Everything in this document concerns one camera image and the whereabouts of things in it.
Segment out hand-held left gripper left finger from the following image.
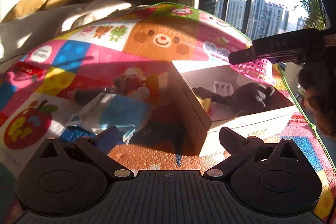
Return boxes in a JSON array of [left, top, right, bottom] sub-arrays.
[[39, 126, 134, 179]]

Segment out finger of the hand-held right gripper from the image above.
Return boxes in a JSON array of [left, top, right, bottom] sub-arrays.
[[228, 47, 257, 65]]

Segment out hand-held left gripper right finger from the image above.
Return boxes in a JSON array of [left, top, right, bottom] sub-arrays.
[[203, 126, 301, 179]]

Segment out pink plastic basket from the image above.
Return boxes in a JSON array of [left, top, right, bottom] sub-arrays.
[[231, 57, 277, 84]]

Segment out white cardboard box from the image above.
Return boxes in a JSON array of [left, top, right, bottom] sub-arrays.
[[171, 60, 296, 157]]

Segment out blue cloth plastic packet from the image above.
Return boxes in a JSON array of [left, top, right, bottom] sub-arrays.
[[69, 93, 151, 145]]

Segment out small white plastic tray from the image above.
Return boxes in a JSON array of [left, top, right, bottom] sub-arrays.
[[213, 80, 235, 96]]

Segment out grey plush toy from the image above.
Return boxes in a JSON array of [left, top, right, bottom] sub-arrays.
[[192, 82, 276, 112]]

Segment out yellow toy with pink base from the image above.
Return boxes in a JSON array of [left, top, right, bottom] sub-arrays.
[[198, 97, 212, 116]]

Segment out pink and white cat toy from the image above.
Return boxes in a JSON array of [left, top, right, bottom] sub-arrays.
[[114, 67, 147, 103]]

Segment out person's right hand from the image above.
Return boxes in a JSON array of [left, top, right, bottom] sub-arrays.
[[298, 59, 336, 137]]

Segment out colourful cartoon play mat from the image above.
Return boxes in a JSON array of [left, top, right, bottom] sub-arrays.
[[0, 1, 336, 224]]

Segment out cream blanket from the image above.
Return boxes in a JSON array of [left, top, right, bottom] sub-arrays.
[[0, 0, 137, 62]]

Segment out black window frame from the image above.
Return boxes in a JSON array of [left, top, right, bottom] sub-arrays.
[[215, 0, 256, 41]]

